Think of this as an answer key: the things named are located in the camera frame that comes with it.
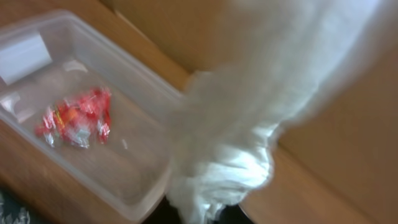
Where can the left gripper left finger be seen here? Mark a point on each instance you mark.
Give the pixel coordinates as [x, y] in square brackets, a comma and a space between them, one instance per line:
[163, 214]

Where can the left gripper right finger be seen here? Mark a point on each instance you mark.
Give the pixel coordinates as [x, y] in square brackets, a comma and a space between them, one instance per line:
[233, 215]

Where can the red snack wrapper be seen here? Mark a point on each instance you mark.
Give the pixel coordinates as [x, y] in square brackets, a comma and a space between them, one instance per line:
[78, 119]

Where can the white napkin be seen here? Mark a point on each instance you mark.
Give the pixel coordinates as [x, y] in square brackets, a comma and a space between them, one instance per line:
[277, 63]

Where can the black waste tray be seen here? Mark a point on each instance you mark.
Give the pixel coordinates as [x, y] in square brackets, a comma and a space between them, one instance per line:
[14, 211]

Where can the cardboard backdrop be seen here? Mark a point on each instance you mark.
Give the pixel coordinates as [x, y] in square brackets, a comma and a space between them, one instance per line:
[350, 143]

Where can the clear plastic bin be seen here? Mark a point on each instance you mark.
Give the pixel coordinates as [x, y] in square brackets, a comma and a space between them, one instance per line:
[57, 56]

